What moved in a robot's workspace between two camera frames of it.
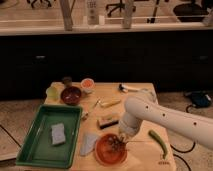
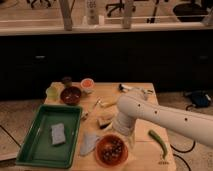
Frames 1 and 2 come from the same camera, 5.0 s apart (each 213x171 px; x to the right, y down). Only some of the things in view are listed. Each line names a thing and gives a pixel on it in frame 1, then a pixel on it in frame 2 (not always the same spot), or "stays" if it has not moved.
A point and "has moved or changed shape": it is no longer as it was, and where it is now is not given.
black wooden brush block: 103,123 stays
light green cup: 53,94 stays
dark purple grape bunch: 116,144 has moved or changed shape
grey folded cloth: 88,144 stays
